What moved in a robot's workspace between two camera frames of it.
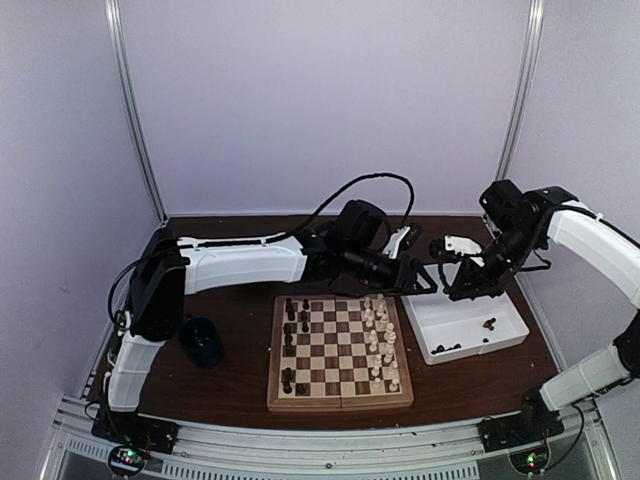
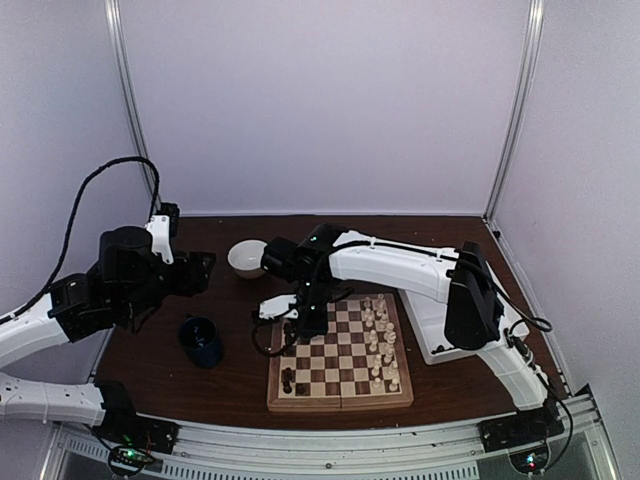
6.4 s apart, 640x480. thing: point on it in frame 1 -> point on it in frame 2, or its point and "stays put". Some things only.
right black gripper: (470, 276) -> (309, 329)
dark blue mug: (200, 336) stays put
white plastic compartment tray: (446, 329) stays put
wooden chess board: (337, 352) stays put
